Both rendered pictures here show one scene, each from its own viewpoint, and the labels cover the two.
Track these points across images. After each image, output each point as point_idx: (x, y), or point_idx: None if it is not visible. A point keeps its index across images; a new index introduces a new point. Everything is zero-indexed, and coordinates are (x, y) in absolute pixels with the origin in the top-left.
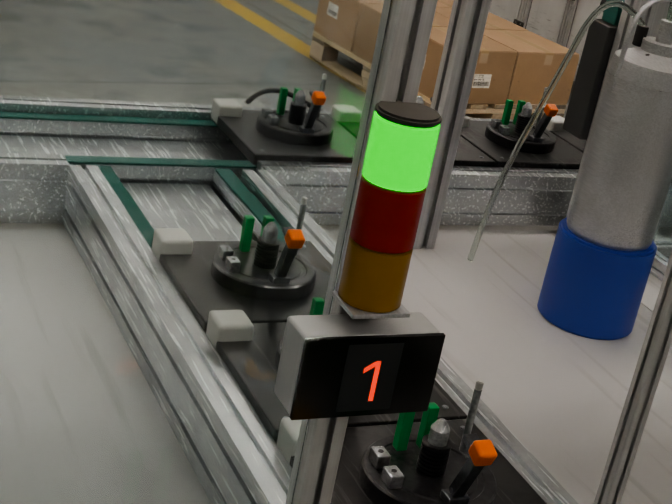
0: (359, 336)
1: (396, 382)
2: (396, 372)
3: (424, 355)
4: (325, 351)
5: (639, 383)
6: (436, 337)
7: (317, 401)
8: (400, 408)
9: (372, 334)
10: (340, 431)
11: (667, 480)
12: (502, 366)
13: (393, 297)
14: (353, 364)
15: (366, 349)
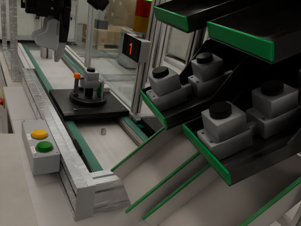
0: (131, 36)
1: (133, 51)
2: (133, 48)
3: (137, 45)
4: (126, 36)
5: None
6: (139, 41)
7: (124, 49)
8: (133, 58)
9: (133, 36)
10: (139, 70)
11: None
12: None
13: (135, 27)
14: (128, 42)
15: (130, 39)
